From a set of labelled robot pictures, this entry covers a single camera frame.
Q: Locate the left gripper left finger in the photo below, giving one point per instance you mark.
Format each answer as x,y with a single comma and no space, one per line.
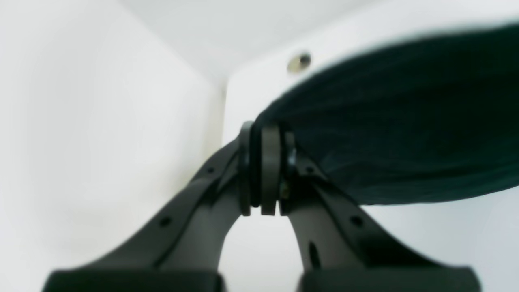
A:
179,249

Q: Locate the black graphic T-shirt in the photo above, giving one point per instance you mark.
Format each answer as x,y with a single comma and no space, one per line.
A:
430,120

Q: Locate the right table cable grommet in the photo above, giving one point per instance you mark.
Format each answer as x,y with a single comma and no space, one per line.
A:
299,63

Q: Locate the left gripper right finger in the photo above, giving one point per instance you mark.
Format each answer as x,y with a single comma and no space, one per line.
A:
342,248

